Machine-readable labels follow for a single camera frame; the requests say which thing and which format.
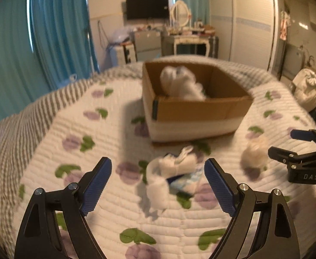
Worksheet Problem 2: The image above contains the grey storage cabinet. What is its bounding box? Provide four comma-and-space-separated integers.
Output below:
132, 30, 163, 61

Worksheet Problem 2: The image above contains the white sock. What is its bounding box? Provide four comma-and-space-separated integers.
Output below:
240, 135, 270, 171

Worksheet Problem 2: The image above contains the white dressing table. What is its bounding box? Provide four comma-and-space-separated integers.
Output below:
172, 33, 211, 58

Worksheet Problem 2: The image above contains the blue and white packet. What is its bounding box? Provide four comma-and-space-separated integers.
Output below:
167, 166, 204, 195

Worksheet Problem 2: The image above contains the hanging pink white cloth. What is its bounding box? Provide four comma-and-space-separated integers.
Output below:
279, 10, 291, 41

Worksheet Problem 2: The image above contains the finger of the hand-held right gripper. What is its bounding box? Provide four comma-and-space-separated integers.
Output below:
268, 146, 316, 169
290, 126, 316, 152

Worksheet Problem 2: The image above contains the white knotted cloth bag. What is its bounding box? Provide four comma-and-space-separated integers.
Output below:
292, 68, 316, 112

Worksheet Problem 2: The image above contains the brown cardboard box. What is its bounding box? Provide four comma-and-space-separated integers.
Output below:
142, 61, 254, 143

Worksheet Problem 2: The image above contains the large white plush toy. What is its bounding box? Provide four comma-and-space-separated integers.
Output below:
159, 64, 207, 101

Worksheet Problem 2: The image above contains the clear plastic bag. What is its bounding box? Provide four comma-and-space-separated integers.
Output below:
112, 26, 134, 44

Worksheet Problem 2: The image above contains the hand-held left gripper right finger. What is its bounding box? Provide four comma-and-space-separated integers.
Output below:
204, 158, 301, 259

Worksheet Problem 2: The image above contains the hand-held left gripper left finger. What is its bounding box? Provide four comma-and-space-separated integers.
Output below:
14, 156, 113, 259

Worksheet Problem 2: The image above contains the white sliding wardrobe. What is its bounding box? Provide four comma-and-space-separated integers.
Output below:
208, 0, 279, 71

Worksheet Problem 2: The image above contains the white floral quilt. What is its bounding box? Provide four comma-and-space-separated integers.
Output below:
13, 55, 316, 259

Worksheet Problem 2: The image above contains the black wall television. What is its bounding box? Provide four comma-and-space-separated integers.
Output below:
125, 0, 170, 21

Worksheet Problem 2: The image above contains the white plastic drawer unit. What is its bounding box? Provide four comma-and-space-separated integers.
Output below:
112, 43, 136, 66

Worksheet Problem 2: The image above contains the white oval vanity mirror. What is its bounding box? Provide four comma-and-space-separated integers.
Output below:
170, 0, 193, 29

